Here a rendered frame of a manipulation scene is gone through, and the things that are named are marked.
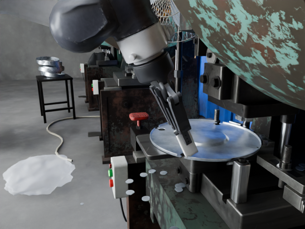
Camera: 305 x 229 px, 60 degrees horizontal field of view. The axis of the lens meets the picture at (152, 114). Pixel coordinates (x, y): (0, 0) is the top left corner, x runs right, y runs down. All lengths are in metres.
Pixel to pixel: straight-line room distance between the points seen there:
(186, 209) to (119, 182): 0.34
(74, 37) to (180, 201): 0.46
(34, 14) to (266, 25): 0.47
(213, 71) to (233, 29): 0.42
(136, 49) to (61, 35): 0.13
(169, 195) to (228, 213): 0.17
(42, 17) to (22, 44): 6.72
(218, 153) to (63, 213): 1.33
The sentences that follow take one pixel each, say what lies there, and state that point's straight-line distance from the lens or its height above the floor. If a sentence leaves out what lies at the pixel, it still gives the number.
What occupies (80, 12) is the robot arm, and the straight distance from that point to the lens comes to 0.46.
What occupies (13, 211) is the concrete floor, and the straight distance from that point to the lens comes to 1.95.
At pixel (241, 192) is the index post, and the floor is 0.73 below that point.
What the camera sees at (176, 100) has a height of 0.93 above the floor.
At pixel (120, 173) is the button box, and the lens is 0.93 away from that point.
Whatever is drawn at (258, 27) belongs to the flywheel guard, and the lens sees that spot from 0.23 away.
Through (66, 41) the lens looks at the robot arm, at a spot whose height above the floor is 1.04.
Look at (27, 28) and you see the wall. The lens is 7.29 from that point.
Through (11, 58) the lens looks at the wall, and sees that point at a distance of 7.39.
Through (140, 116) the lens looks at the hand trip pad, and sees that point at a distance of 0.97.
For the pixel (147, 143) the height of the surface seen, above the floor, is 0.78.
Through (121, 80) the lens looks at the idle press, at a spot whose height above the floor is 0.69.
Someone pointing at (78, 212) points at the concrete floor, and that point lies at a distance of 1.80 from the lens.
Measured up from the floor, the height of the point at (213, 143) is 0.79.
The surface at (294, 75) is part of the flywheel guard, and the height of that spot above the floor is 1.01.
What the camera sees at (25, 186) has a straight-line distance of 1.93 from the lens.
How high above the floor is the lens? 1.04
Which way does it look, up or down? 16 degrees down
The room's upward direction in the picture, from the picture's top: straight up
